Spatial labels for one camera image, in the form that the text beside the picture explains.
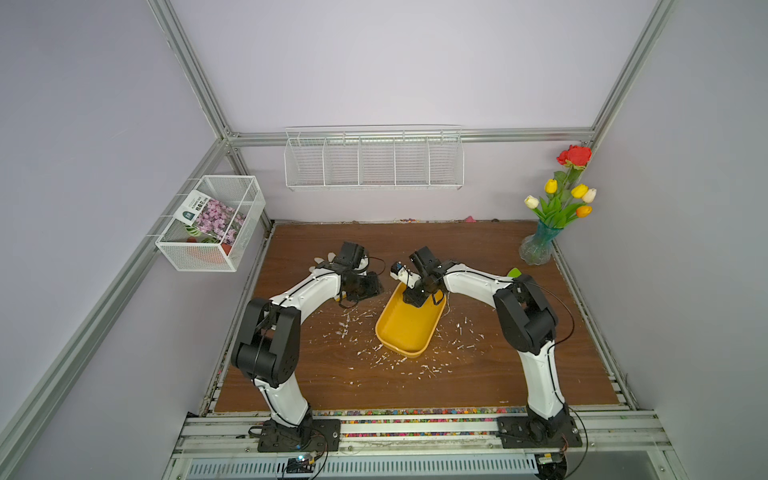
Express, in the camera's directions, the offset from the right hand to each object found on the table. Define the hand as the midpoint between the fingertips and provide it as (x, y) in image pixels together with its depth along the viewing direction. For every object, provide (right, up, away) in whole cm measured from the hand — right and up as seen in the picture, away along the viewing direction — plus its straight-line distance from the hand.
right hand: (408, 292), depth 99 cm
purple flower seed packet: (-53, +24, -26) cm, 64 cm away
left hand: (-9, +1, -8) cm, 12 cm away
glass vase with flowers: (+48, +29, -8) cm, 57 cm away
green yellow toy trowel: (+38, +6, +6) cm, 39 cm away
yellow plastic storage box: (-2, -10, -8) cm, 13 cm away
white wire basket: (-57, +15, -25) cm, 64 cm away
